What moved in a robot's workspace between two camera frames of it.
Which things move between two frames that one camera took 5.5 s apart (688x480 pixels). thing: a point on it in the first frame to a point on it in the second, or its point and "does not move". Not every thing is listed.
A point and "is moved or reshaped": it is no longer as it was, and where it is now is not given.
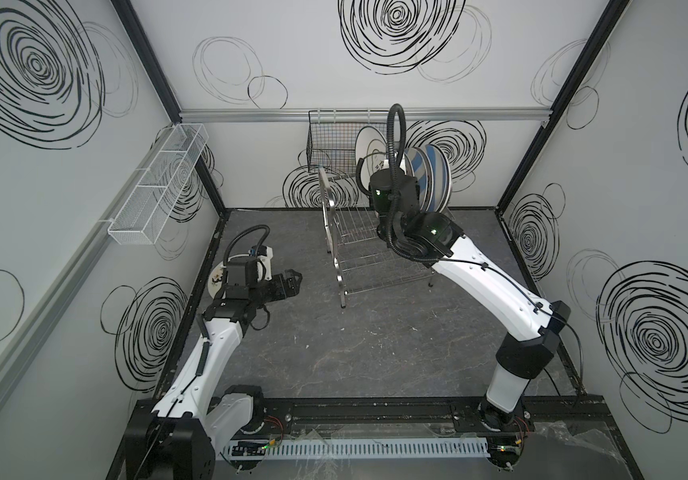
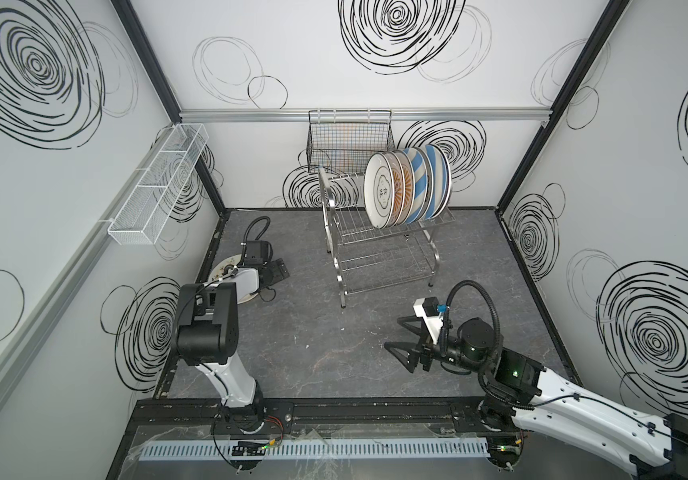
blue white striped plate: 442,178 does not move
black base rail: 581,417 does not move
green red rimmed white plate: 449,180 is moved or reshaped
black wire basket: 332,138 does not move
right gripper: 381,174 to 426,351
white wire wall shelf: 142,219 does not move
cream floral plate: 215,280 does not move
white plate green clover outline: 371,148 is moved or reshaped
